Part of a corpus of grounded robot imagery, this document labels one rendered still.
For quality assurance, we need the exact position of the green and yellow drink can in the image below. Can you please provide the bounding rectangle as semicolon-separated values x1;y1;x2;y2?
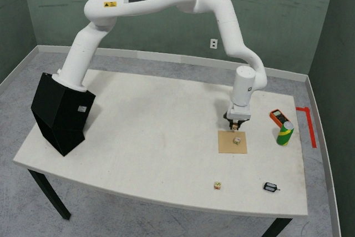
277;122;294;145

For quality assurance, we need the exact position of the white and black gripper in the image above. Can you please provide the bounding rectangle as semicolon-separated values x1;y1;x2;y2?
223;99;250;130

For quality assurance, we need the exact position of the tan square mat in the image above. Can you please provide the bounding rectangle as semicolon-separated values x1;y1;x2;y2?
218;130;247;154

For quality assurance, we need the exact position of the orange multimeter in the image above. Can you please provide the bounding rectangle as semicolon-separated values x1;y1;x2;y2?
270;109;290;128

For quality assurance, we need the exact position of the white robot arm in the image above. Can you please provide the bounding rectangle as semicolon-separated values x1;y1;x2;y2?
52;0;267;119

